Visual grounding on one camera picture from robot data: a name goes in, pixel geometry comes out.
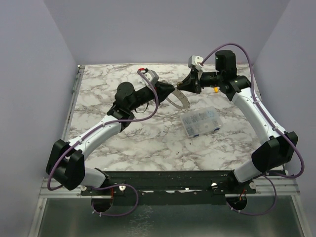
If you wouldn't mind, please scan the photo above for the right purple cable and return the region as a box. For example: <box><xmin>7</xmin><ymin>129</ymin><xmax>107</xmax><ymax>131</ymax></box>
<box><xmin>201</xmin><ymin>43</ymin><xmax>305</xmax><ymax>215</ymax></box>

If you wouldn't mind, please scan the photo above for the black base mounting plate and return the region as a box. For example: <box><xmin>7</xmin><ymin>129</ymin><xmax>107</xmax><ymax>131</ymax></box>
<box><xmin>79</xmin><ymin>171</ymin><xmax>271</xmax><ymax>208</ymax></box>

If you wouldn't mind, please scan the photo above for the clear plastic screw box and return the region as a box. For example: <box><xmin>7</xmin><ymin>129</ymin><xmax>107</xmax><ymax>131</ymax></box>
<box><xmin>180</xmin><ymin>107</ymin><xmax>223</xmax><ymax>138</ymax></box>

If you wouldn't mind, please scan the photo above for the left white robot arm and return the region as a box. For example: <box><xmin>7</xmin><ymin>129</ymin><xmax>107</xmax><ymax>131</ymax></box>
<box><xmin>46</xmin><ymin>81</ymin><xmax>175</xmax><ymax>195</ymax></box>

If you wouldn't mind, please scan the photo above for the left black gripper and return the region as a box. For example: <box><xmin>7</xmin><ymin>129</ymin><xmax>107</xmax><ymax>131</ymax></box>
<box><xmin>128</xmin><ymin>80</ymin><xmax>174</xmax><ymax>112</ymax></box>

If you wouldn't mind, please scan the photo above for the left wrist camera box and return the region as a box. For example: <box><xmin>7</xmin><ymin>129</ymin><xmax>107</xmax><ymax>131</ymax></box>
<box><xmin>144</xmin><ymin>70</ymin><xmax>159</xmax><ymax>85</ymax></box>

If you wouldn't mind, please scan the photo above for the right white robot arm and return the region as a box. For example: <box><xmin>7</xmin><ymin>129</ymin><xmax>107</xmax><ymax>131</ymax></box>
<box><xmin>177</xmin><ymin>50</ymin><xmax>298</xmax><ymax>193</ymax></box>

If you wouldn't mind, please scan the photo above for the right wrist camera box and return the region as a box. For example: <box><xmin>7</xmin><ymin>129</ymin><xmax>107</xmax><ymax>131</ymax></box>
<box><xmin>188</xmin><ymin>55</ymin><xmax>203</xmax><ymax>72</ymax></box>

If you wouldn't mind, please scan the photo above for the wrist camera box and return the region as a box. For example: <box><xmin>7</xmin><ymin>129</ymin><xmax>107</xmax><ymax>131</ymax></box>
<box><xmin>144</xmin><ymin>70</ymin><xmax>159</xmax><ymax>85</ymax></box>
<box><xmin>188</xmin><ymin>55</ymin><xmax>203</xmax><ymax>72</ymax></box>

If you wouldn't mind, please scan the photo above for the aluminium rail left side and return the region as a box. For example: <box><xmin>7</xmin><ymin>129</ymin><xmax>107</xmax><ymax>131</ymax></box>
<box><xmin>57</xmin><ymin>65</ymin><xmax>85</xmax><ymax>141</ymax></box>

